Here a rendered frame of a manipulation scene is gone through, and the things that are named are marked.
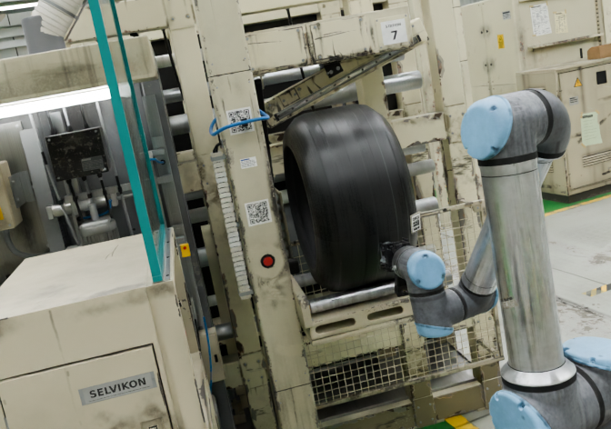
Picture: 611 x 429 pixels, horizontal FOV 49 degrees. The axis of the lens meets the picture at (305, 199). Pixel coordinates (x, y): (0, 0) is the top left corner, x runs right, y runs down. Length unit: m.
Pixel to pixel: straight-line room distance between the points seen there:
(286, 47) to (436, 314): 1.10
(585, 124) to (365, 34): 4.46
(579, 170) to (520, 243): 5.29
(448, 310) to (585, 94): 5.07
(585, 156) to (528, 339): 5.31
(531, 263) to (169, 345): 0.74
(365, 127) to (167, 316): 0.92
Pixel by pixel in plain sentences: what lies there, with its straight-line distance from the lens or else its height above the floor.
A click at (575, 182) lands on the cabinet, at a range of 6.63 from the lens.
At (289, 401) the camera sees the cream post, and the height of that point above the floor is 0.58.
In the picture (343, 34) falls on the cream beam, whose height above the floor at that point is 1.72.
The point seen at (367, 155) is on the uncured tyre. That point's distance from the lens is 1.96.
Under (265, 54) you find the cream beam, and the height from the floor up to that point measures 1.70.
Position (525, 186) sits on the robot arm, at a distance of 1.35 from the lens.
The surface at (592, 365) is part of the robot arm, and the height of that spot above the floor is 0.92.
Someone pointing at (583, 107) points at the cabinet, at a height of 0.85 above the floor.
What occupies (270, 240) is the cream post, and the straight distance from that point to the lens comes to 2.11.
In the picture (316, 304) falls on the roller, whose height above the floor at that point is 0.91.
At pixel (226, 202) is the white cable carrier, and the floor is 1.27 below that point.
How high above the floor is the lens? 1.62
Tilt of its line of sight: 11 degrees down
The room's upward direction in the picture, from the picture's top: 10 degrees counter-clockwise
